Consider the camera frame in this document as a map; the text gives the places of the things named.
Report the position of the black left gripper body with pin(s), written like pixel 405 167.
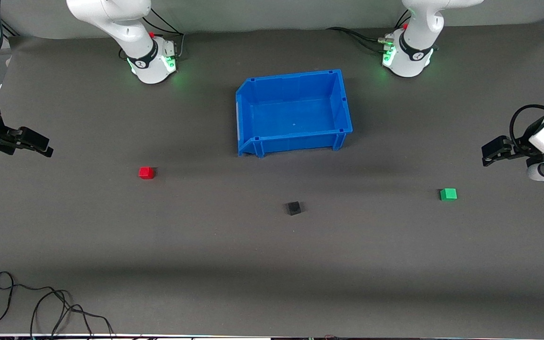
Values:
pixel 520 148

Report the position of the small green cube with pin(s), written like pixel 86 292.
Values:
pixel 448 194

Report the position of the small red cube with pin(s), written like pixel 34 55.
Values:
pixel 146 173

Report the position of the small black cube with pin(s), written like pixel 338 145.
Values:
pixel 293 208

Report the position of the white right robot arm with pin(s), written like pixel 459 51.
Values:
pixel 130 28

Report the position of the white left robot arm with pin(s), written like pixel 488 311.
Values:
pixel 418 42

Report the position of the blue plastic storage bin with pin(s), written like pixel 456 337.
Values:
pixel 293 113

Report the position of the dark grey table mat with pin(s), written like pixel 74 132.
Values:
pixel 272 283

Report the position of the aluminium frame rail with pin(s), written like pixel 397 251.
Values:
pixel 8 29

